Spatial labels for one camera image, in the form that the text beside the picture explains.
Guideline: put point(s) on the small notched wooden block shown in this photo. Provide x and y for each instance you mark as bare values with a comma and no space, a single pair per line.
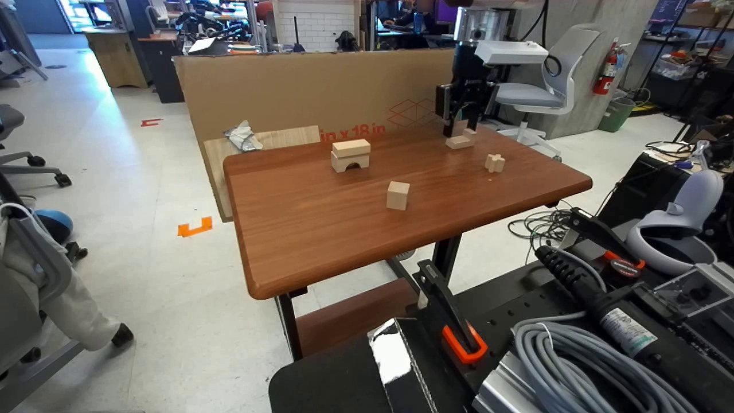
495,163

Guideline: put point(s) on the large cardboard sheet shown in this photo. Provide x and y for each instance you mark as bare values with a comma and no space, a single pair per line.
346,96

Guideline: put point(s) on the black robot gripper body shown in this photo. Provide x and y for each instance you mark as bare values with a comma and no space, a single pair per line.
470,90

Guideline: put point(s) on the crumpled white paper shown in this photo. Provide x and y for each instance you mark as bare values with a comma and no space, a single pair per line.
244,139

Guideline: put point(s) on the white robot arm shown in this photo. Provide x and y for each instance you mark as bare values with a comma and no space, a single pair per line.
478,49

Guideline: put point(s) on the white VR controller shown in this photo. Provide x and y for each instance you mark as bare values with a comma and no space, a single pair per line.
668,240

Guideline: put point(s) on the white office chair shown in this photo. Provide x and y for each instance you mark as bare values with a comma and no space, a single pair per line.
557,92

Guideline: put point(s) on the black orange bar clamp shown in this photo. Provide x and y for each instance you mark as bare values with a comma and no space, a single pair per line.
458,333

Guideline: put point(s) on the wooden cube block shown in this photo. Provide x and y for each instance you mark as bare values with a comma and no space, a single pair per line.
397,195

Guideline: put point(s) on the flat rectangular wooden block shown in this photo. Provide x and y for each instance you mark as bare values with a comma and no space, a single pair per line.
353,148

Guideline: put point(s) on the red fire extinguisher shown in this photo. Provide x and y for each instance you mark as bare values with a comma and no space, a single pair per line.
607,73

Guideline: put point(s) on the black ribbed handle tool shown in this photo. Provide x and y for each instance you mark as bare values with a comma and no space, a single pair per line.
628,327

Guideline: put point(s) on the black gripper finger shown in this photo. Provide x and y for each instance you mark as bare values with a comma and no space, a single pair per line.
474,123
451,128

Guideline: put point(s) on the black table leg frame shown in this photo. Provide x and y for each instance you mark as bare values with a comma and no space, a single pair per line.
330,258

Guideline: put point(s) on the grey chair at left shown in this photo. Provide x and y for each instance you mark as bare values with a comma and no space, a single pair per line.
48,312

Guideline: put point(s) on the orange floor tape marker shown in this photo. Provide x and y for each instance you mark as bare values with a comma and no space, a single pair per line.
194,230

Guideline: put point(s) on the wooden arch block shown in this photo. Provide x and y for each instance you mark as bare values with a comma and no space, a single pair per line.
342,163

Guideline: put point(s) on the wooden L block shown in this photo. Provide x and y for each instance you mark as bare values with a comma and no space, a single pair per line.
460,143

